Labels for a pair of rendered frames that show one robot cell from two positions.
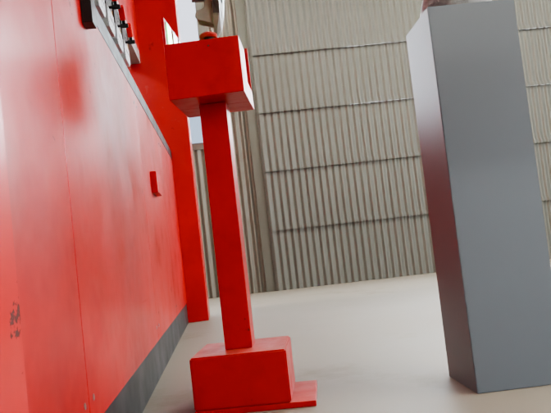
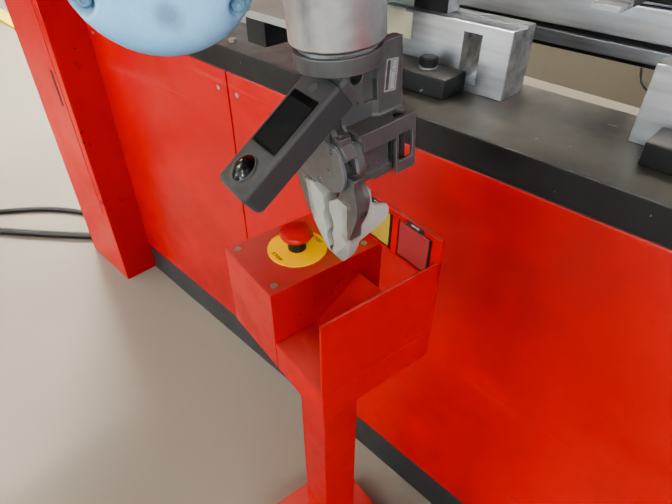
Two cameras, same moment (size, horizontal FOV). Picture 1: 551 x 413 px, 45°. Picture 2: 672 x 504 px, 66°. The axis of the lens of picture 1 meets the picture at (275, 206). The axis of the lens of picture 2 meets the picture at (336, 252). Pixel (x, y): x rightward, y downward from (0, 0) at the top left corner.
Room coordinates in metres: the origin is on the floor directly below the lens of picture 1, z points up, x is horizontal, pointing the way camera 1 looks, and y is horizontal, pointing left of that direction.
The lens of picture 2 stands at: (1.82, -0.18, 1.16)
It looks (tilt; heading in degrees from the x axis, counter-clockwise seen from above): 38 degrees down; 139
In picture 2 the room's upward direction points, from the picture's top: straight up
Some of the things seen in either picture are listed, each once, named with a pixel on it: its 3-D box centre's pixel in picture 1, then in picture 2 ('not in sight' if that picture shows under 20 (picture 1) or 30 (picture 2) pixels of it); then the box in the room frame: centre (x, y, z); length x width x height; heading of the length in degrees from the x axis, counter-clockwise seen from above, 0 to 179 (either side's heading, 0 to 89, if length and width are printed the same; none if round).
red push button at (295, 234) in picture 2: (208, 41); (296, 240); (1.42, 0.10, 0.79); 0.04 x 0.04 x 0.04
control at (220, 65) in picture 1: (210, 65); (327, 284); (1.47, 0.11, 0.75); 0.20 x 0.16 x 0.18; 176
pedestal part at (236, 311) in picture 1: (227, 224); (329, 449); (1.47, 0.11, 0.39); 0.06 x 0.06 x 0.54; 86
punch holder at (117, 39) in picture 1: (107, 29); not in sight; (2.56, 0.58, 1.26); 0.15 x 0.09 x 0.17; 5
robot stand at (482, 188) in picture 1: (480, 196); not in sight; (1.40, -0.43, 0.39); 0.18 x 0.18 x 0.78; 3
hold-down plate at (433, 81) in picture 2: not in sight; (375, 61); (1.23, 0.41, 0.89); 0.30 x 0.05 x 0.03; 5
